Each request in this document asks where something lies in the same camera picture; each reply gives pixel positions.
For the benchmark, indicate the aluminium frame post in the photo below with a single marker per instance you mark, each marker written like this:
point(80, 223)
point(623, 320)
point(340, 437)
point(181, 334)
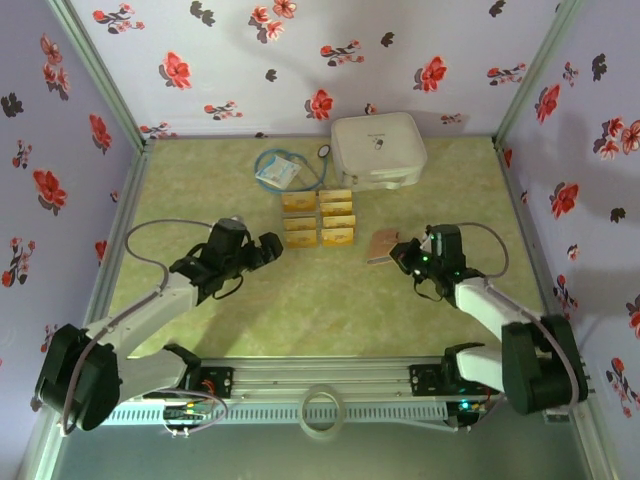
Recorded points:
point(534, 75)
point(40, 450)
point(102, 75)
point(595, 450)

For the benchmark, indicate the white zippered medical case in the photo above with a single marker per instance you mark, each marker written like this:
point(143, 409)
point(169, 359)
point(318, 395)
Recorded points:
point(377, 145)

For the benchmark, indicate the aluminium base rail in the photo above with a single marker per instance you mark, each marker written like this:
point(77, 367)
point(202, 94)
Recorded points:
point(320, 372)

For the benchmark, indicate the blue stethoscope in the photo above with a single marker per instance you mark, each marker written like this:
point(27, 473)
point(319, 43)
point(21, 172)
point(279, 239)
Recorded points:
point(325, 151)

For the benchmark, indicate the clear tape roll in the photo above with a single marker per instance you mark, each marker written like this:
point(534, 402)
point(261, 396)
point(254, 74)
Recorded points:
point(301, 415)

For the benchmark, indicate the aluminium side rail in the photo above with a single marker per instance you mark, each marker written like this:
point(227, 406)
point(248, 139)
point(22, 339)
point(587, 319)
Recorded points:
point(127, 210)
point(517, 210)

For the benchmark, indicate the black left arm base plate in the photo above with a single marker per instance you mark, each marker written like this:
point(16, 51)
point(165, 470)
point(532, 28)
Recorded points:
point(220, 382)

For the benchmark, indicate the gold credit card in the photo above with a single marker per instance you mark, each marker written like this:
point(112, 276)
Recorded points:
point(299, 201)
point(335, 194)
point(300, 223)
point(336, 208)
point(339, 237)
point(339, 221)
point(301, 239)

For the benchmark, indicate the green circuit board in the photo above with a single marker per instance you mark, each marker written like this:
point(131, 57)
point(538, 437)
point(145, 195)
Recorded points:
point(187, 413)
point(467, 406)

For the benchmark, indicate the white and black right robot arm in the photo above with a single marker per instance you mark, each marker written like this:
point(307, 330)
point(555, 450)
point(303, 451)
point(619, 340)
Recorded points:
point(490, 300)

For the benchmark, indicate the white and blue packet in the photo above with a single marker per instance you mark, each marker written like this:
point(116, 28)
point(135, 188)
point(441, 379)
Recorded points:
point(277, 171)

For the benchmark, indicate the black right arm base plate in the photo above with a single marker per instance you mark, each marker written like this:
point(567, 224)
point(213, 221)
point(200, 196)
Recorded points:
point(425, 380)

